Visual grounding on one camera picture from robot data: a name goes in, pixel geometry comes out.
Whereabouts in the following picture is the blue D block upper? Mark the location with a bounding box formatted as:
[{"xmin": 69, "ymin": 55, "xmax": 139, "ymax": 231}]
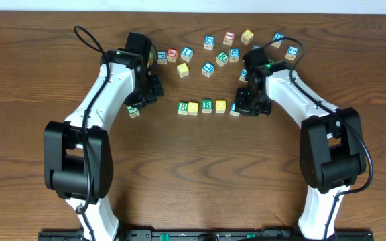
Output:
[{"xmin": 204, "ymin": 35, "xmax": 215, "ymax": 50}]

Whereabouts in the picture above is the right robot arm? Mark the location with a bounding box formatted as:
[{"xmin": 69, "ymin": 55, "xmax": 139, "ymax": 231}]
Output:
[{"xmin": 235, "ymin": 58, "xmax": 373, "ymax": 240}]

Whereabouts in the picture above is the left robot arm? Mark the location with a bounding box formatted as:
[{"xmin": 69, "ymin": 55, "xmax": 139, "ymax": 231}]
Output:
[{"xmin": 44, "ymin": 49, "xmax": 163, "ymax": 240}]

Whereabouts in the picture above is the blue H block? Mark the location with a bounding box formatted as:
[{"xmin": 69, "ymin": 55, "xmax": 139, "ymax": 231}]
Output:
[{"xmin": 271, "ymin": 33, "xmax": 285, "ymax": 48}]

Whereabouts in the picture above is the blue l block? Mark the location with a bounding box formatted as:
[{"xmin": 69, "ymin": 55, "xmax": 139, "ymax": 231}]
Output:
[
  {"xmin": 180, "ymin": 46, "xmax": 194, "ymax": 62},
  {"xmin": 202, "ymin": 62, "xmax": 215, "ymax": 78}
]

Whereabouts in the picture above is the red I block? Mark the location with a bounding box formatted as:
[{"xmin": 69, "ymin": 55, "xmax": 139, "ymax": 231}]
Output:
[{"xmin": 223, "ymin": 31, "xmax": 235, "ymax": 46}]

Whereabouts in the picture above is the blue 5 block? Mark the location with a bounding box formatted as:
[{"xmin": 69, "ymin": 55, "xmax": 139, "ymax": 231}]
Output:
[{"xmin": 239, "ymin": 68, "xmax": 247, "ymax": 82}]

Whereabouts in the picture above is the yellow O block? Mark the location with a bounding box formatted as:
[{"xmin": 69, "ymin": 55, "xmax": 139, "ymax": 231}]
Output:
[
  {"xmin": 215, "ymin": 100, "xmax": 227, "ymax": 114},
  {"xmin": 188, "ymin": 102, "xmax": 199, "ymax": 116}
]

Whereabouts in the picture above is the blue L block lower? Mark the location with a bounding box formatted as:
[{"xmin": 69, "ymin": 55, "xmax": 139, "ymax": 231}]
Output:
[{"xmin": 202, "ymin": 62, "xmax": 215, "ymax": 78}]

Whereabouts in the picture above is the green r block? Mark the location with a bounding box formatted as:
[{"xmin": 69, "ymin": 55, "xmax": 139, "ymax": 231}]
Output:
[
  {"xmin": 177, "ymin": 102, "xmax": 188, "ymax": 115},
  {"xmin": 216, "ymin": 51, "xmax": 229, "ymax": 67}
]

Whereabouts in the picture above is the blue T block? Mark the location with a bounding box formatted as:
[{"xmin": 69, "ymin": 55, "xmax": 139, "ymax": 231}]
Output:
[{"xmin": 230, "ymin": 103, "xmax": 240, "ymax": 117}]

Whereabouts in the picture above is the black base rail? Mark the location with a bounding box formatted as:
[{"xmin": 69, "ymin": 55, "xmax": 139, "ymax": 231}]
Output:
[{"xmin": 38, "ymin": 227, "xmax": 375, "ymax": 241}]

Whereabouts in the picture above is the red A block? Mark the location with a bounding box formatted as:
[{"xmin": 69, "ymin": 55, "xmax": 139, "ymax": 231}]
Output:
[{"xmin": 166, "ymin": 48, "xmax": 178, "ymax": 62}]

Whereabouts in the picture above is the yellow S block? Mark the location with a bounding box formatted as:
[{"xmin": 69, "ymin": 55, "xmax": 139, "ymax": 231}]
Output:
[{"xmin": 177, "ymin": 63, "xmax": 190, "ymax": 78}]

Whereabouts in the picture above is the blue P block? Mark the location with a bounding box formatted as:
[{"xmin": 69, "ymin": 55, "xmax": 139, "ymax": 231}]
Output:
[{"xmin": 157, "ymin": 51, "xmax": 167, "ymax": 65}]

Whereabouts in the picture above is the blue L block upper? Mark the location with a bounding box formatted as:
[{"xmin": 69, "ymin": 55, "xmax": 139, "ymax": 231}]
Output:
[{"xmin": 180, "ymin": 46, "xmax": 194, "ymax": 62}]

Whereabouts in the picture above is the blue 2 block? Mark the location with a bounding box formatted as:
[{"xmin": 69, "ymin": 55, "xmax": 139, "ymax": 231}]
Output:
[{"xmin": 285, "ymin": 46, "xmax": 299, "ymax": 61}]

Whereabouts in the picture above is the blue D block lower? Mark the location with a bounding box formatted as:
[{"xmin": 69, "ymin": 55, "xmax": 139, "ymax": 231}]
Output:
[{"xmin": 229, "ymin": 48, "xmax": 240, "ymax": 62}]

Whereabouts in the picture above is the green Z block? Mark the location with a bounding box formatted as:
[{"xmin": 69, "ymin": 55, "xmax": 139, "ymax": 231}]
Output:
[{"xmin": 148, "ymin": 52, "xmax": 153, "ymax": 65}]

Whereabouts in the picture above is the green B block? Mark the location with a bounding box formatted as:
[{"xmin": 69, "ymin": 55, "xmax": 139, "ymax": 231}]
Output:
[{"xmin": 202, "ymin": 100, "xmax": 212, "ymax": 114}]

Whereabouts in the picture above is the yellow block top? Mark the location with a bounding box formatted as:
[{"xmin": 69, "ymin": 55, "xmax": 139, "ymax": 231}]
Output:
[{"xmin": 241, "ymin": 29, "xmax": 254, "ymax": 45}]

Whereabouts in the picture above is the blue d block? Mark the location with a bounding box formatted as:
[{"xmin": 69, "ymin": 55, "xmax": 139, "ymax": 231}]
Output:
[
  {"xmin": 204, "ymin": 35, "xmax": 215, "ymax": 50},
  {"xmin": 229, "ymin": 48, "xmax": 240, "ymax": 62}
]

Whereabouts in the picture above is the green 4 block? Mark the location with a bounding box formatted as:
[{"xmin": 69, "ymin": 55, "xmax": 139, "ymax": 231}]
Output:
[{"xmin": 127, "ymin": 106, "xmax": 140, "ymax": 118}]

